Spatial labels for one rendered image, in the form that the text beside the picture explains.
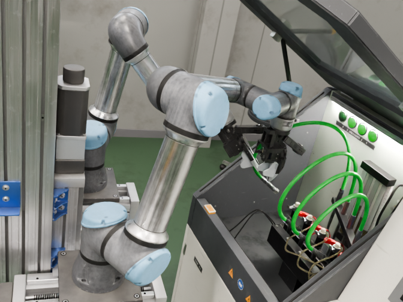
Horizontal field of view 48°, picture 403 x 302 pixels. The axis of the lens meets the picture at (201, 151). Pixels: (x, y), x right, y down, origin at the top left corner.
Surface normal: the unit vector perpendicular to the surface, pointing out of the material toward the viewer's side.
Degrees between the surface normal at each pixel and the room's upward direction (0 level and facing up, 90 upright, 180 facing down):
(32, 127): 90
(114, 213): 7
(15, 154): 90
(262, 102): 91
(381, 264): 76
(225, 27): 90
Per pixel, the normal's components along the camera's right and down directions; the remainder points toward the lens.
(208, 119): 0.80, 0.29
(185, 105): -0.55, 0.04
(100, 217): 0.08, -0.92
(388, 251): -0.83, -0.17
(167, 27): 0.28, 0.48
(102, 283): 0.36, 0.20
